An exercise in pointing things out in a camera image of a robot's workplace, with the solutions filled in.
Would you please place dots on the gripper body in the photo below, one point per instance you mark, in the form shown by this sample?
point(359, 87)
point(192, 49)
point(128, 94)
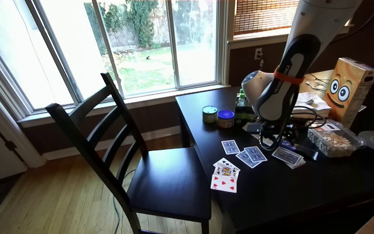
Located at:
point(273, 126)

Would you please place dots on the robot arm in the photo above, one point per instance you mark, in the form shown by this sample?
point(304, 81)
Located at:
point(307, 39)

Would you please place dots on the clear plastic box of nuts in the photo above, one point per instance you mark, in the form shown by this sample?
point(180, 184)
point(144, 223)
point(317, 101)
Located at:
point(334, 139)

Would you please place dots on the orange cereal box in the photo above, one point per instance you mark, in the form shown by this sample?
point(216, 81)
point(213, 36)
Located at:
point(347, 89)

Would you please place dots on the blue-backed playing card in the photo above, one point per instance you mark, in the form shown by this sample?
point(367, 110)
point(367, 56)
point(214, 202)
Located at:
point(255, 154)
point(230, 147)
point(246, 160)

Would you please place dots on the deck of blue playing cards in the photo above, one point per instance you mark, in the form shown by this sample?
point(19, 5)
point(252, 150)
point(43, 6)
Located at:
point(287, 157)

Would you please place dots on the green bottle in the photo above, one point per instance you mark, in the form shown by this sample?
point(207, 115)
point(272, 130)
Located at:
point(241, 97)

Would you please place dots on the stack of white papers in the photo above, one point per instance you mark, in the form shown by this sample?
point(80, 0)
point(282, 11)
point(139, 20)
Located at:
point(313, 105)

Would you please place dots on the jar with blue lid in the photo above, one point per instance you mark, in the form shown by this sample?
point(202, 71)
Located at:
point(225, 118)

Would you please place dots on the clubs playing card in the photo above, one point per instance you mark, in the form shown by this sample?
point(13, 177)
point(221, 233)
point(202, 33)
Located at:
point(226, 162)

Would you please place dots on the white earphones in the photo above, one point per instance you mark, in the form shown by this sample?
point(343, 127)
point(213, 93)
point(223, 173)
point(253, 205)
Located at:
point(318, 83)

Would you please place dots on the tin with green lid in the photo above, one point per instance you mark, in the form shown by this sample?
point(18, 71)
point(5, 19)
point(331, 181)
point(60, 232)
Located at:
point(209, 113)

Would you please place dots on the king playing card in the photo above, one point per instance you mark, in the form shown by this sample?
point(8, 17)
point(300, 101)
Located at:
point(226, 171)

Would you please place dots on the hearts playing card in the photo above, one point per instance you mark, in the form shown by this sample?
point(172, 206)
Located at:
point(223, 184)

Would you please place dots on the bamboo window blind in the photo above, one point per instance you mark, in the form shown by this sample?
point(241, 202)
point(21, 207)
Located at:
point(261, 14)

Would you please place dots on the black wooden chair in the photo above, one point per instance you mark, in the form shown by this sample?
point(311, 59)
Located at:
point(170, 182)

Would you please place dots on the window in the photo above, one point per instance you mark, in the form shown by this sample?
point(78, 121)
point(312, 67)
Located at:
point(135, 48)

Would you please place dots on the white wall socket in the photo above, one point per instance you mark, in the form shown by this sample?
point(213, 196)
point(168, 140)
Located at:
point(258, 53)

